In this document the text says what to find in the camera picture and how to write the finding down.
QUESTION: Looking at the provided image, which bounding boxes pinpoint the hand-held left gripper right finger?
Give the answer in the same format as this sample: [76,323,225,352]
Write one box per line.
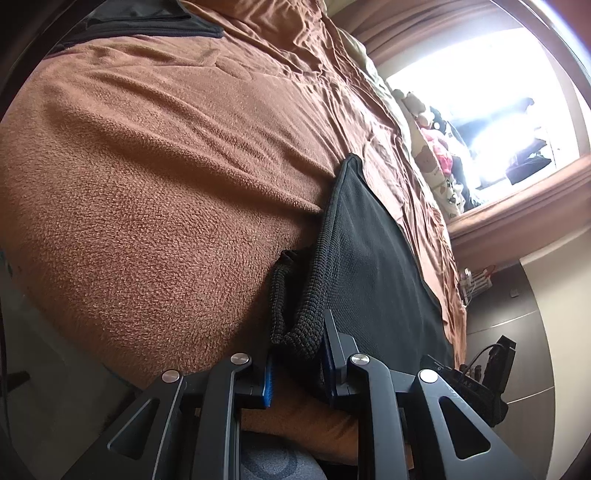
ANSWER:
[322,309,536,480]

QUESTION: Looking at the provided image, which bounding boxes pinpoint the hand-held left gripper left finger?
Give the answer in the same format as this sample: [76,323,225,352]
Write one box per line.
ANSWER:
[62,352,277,480]

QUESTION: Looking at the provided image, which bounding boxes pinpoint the black knit garment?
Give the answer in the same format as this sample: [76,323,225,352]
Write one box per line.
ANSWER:
[269,153,455,402]

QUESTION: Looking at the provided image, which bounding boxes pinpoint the black mesh garment floral trim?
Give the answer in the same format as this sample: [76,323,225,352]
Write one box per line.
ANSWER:
[51,0,225,54]

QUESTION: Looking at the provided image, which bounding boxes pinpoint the hanging black clothes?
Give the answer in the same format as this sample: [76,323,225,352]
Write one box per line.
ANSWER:
[505,97,555,185]

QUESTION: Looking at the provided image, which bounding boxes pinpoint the person's leg grey pants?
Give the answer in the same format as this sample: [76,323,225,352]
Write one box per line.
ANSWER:
[239,431,329,480]

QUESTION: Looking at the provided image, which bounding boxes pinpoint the grey wardrobe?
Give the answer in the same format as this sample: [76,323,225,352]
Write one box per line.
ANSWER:
[462,258,559,444]

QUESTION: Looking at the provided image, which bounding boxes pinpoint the striped bag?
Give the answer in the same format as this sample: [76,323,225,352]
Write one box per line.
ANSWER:
[459,265,495,305]

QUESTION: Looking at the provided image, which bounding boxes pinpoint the pink curtain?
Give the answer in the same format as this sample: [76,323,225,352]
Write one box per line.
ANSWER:
[445,154,591,271]
[330,0,518,81]

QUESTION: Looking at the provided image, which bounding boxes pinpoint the brown fleece blanket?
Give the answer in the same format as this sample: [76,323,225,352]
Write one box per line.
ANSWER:
[0,0,467,467]

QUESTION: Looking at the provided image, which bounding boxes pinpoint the dark cloth pile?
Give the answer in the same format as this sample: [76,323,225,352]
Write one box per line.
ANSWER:
[450,154,485,213]

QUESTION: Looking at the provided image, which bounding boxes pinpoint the pile of plush toys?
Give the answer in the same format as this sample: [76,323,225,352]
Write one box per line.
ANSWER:
[392,90,455,176]

